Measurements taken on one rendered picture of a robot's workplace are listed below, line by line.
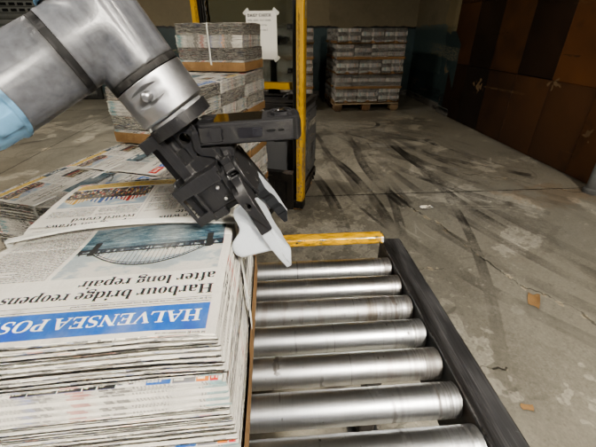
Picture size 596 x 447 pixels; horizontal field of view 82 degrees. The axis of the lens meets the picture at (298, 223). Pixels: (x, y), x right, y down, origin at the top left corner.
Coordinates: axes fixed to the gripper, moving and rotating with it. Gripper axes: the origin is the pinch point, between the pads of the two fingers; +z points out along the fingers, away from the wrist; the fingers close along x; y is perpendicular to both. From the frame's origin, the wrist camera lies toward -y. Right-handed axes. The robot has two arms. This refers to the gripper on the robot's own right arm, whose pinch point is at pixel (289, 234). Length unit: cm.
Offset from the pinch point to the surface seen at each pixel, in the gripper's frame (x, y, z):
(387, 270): -20.9, -7.4, 31.3
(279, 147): -222, 27, 49
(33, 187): -64, 75, -24
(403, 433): 15.0, -0.5, 25.6
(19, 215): -53, 77, -20
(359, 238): -29.7, -5.1, 26.3
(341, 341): -1.5, 4.4, 23.8
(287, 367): 3.9, 11.9, 18.1
